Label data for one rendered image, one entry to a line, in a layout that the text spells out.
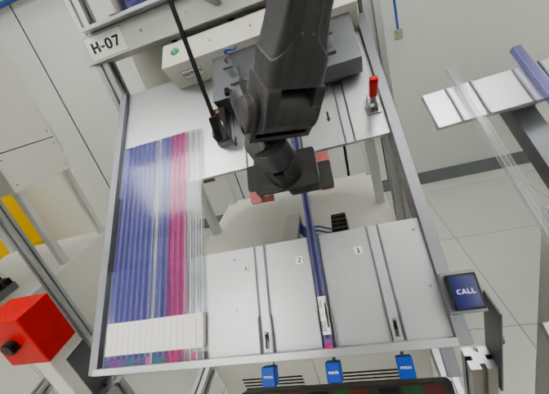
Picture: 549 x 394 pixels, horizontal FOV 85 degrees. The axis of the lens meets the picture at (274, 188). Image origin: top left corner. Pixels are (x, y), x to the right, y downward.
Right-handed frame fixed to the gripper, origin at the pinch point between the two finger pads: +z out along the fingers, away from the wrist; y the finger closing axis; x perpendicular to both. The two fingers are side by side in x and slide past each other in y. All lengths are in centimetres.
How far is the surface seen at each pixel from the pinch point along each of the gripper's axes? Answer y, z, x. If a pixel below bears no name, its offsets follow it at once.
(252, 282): 12.2, 5.8, 14.5
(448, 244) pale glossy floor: -58, 137, -5
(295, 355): 4.9, 3.5, 27.1
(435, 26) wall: -86, 115, -138
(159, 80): 42, 14, -54
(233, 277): 16.2, 5.9, 13.0
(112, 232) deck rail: 46.3, 5.5, -1.5
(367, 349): -6.6, 3.3, 27.2
